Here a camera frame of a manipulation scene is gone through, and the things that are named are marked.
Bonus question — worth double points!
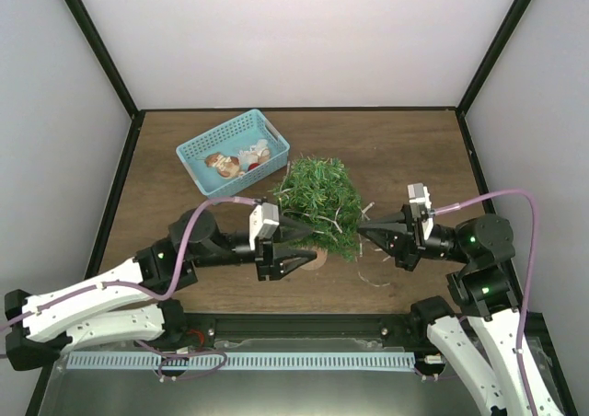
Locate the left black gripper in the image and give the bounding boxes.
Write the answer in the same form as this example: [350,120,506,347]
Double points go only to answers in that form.
[194,214,318,280]

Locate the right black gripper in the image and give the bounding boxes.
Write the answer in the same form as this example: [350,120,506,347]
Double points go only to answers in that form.
[358,203,472,270]

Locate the clear led light string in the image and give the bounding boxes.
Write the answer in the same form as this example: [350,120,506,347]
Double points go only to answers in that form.
[271,157,397,288]

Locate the small green christmas tree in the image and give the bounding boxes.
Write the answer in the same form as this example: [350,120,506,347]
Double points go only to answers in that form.
[272,156,363,262]

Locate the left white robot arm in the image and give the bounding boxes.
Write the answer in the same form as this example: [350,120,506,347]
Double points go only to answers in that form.
[2,203,317,371]

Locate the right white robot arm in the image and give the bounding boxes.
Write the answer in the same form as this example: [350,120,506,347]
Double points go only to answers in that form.
[357,204,562,415]

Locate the gingerbread figure ornament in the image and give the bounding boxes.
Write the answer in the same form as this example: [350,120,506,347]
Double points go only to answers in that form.
[204,153,244,179]

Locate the blue plastic basket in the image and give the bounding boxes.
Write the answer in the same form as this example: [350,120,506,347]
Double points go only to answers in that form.
[176,110,290,198]

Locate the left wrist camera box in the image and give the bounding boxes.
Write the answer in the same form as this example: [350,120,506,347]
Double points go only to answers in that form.
[249,202,280,248]

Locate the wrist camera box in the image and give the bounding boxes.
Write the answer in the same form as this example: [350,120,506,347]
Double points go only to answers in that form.
[249,202,280,248]
[408,183,434,239]

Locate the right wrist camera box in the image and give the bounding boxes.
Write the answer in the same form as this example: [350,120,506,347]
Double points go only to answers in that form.
[408,183,434,239]

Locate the black aluminium front rail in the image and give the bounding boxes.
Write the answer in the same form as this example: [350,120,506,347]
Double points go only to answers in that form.
[187,313,427,347]

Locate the light blue cable duct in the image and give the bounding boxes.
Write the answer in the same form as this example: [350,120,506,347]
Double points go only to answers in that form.
[65,352,415,373]

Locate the black frame post right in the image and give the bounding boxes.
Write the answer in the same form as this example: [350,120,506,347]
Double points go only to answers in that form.
[456,0,532,115]

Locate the black frame post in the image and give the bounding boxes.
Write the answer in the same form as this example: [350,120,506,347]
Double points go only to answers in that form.
[64,0,139,119]
[456,0,532,115]

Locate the black frame post left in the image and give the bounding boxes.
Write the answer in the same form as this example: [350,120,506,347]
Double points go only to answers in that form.
[64,0,139,119]

